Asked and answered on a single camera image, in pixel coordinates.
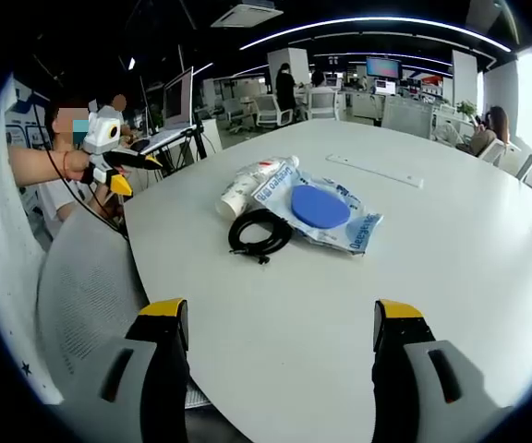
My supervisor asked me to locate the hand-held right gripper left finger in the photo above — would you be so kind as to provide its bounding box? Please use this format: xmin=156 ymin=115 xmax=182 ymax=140
xmin=60 ymin=297 xmax=189 ymax=443

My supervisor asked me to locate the blue round disc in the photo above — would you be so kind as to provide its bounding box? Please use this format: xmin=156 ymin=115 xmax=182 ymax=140
xmin=289 ymin=185 xmax=348 ymax=230

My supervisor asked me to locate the white table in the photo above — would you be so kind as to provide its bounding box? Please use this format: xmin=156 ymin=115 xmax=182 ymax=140
xmin=122 ymin=118 xmax=532 ymax=431

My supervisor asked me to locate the white table cable cover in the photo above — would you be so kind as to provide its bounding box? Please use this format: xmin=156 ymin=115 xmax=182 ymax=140
xmin=325 ymin=152 xmax=425 ymax=189

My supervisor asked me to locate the white star-printed panel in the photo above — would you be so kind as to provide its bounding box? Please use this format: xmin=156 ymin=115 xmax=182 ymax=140
xmin=0 ymin=110 xmax=64 ymax=406

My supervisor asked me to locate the white red plastic pouch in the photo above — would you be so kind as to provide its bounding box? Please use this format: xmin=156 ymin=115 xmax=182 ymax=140
xmin=234 ymin=154 xmax=301 ymax=186

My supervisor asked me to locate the ceiling air conditioner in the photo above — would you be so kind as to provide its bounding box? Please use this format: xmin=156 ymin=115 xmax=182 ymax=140
xmin=210 ymin=1 xmax=272 ymax=30

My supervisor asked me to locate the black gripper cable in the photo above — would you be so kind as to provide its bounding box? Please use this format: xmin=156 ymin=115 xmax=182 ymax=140
xmin=32 ymin=102 xmax=130 ymax=241

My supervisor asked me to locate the large wall screen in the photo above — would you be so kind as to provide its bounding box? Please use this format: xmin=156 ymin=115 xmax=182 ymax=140
xmin=365 ymin=54 xmax=404 ymax=81

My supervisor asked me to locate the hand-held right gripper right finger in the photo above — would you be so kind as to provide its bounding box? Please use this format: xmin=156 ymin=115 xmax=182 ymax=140
xmin=370 ymin=298 xmax=516 ymax=443

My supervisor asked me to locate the person's left hand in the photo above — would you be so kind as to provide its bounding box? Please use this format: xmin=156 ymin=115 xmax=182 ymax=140
xmin=62 ymin=150 xmax=92 ymax=184

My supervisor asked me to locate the open silver laptop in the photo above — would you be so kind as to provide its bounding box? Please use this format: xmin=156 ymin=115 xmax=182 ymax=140
xmin=127 ymin=66 xmax=198 ymax=155

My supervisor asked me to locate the blue printed plastic bag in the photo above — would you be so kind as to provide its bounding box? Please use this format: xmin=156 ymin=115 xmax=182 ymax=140
xmin=251 ymin=166 xmax=383 ymax=257

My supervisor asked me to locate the black tripod stand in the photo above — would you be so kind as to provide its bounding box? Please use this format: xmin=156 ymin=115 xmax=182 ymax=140
xmin=159 ymin=125 xmax=209 ymax=176

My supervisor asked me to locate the grey mesh office chair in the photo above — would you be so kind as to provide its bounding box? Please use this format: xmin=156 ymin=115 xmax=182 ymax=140
xmin=34 ymin=208 xmax=213 ymax=416

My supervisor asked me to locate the green potted plant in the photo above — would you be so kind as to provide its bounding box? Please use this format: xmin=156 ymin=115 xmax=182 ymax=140
xmin=455 ymin=99 xmax=478 ymax=122

